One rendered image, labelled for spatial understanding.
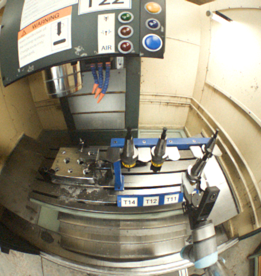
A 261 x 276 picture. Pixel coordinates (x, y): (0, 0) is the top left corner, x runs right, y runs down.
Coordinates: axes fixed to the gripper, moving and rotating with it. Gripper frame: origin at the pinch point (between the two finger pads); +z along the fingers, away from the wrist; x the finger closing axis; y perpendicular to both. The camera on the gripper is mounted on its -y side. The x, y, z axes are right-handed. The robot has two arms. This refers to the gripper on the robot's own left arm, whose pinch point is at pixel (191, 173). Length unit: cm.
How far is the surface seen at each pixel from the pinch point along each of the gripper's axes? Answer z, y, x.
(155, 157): 6.3, -2.1, -13.1
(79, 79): 22, -25, -40
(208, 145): 8.3, -5.5, 8.9
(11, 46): 4, -44, -53
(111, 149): 10.9, -1.3, -28.6
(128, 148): 7.2, -5.9, -22.4
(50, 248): -38, 53, -77
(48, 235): -28, 55, -81
